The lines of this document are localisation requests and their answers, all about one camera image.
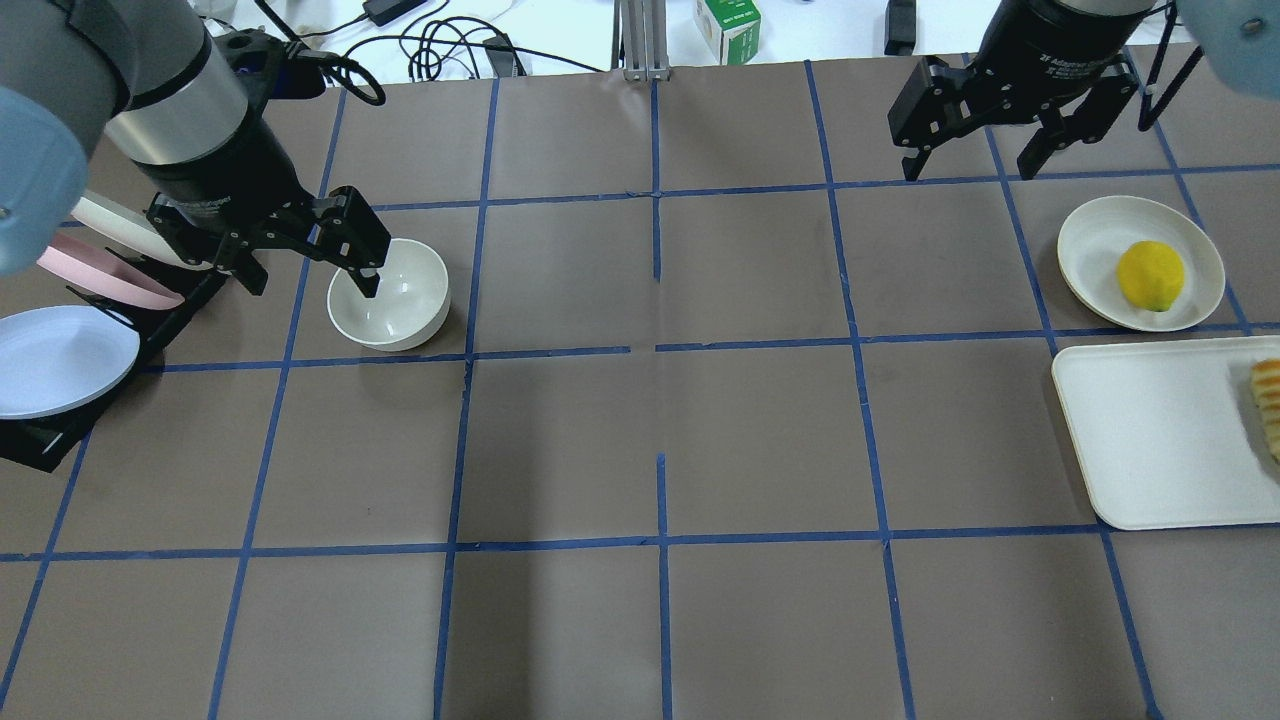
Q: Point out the beige plate in rack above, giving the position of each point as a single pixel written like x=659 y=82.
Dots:
x=128 y=228

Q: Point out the aluminium frame post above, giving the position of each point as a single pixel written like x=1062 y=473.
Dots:
x=639 y=45

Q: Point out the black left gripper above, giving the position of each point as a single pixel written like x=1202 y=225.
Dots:
x=222 y=168

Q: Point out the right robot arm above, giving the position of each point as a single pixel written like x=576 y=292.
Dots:
x=1237 y=38

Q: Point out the cream round plate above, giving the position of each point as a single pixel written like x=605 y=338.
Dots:
x=1094 y=239

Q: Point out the green white small box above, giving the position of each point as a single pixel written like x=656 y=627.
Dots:
x=732 y=30

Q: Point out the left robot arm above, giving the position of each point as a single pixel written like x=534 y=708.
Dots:
x=186 y=108

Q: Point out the yellow lemon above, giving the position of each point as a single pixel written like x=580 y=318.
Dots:
x=1151 y=276

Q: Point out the white rectangular tray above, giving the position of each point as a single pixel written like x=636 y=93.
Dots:
x=1166 y=433

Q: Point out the black dish rack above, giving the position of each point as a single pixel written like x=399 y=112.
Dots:
x=42 y=443

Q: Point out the white ceramic bowl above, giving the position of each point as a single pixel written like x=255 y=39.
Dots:
x=413 y=300

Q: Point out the lavender plate in rack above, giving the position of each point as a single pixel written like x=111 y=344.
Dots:
x=54 y=359

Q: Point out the black power adapter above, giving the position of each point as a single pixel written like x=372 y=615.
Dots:
x=384 y=12

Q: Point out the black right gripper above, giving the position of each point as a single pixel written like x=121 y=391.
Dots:
x=1052 y=55

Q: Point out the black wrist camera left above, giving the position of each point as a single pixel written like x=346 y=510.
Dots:
x=272 y=69

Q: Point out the pink plate in rack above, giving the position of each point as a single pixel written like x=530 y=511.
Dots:
x=104 y=274

